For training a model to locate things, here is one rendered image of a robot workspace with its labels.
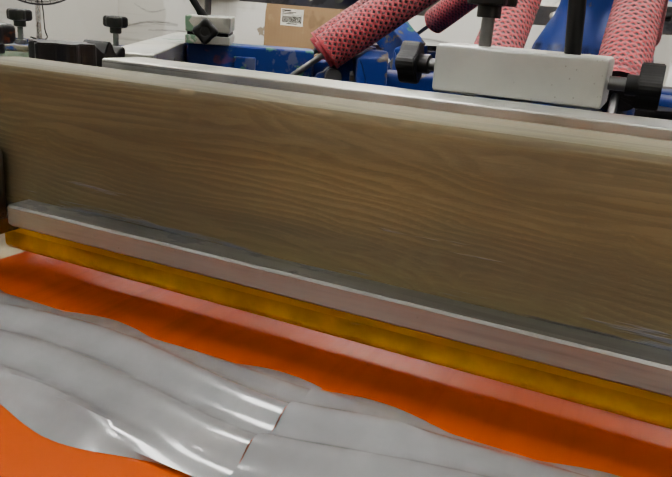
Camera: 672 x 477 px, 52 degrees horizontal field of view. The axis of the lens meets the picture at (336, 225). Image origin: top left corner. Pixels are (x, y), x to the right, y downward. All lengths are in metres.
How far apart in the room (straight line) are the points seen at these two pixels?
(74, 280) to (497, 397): 0.21
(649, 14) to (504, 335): 0.56
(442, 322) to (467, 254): 0.03
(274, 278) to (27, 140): 0.15
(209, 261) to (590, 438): 0.16
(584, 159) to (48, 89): 0.23
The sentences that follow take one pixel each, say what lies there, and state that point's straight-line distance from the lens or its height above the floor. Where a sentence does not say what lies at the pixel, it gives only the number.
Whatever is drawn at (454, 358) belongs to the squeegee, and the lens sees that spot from 0.28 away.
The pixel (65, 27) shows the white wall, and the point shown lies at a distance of 5.47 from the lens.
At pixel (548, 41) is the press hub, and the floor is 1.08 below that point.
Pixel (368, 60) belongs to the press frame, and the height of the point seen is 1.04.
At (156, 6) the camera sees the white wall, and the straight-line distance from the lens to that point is 5.62.
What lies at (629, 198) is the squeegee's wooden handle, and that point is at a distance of 0.24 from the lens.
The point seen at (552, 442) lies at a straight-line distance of 0.26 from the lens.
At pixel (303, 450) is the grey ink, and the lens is 0.23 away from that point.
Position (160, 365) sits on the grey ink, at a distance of 0.27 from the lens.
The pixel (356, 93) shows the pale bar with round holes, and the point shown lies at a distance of 0.51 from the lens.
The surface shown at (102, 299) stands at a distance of 0.35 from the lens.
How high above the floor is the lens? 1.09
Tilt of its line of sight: 17 degrees down
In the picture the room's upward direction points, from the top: 4 degrees clockwise
